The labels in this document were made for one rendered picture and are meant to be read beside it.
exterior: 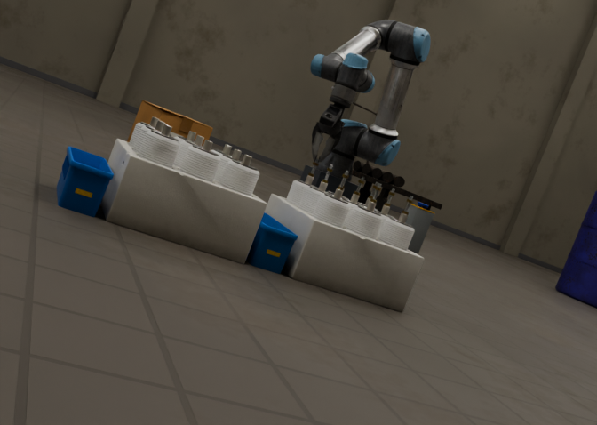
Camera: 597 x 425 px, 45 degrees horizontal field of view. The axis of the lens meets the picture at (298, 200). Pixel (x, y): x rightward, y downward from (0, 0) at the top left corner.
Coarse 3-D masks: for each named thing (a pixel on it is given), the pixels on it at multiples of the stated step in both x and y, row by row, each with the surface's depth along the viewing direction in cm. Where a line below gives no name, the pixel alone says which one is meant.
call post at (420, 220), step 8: (416, 208) 243; (408, 216) 246; (416, 216) 243; (424, 216) 244; (432, 216) 245; (416, 224) 244; (424, 224) 245; (416, 232) 244; (424, 232) 245; (416, 240) 245; (408, 248) 244; (416, 248) 245
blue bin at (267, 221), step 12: (264, 216) 231; (264, 228) 201; (276, 228) 219; (264, 240) 201; (276, 240) 203; (288, 240) 204; (252, 252) 204; (264, 252) 202; (276, 252) 203; (288, 252) 205; (252, 264) 202; (264, 264) 203; (276, 264) 204
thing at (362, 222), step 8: (360, 208) 216; (352, 216) 217; (360, 216) 214; (368, 216) 214; (376, 216) 214; (352, 224) 216; (360, 224) 214; (368, 224) 214; (376, 224) 215; (360, 232) 214; (368, 232) 214; (376, 232) 216
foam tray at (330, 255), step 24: (288, 216) 221; (312, 216) 211; (312, 240) 205; (336, 240) 208; (360, 240) 210; (288, 264) 210; (312, 264) 206; (336, 264) 209; (360, 264) 212; (384, 264) 215; (408, 264) 218; (336, 288) 211; (360, 288) 214; (384, 288) 217; (408, 288) 219
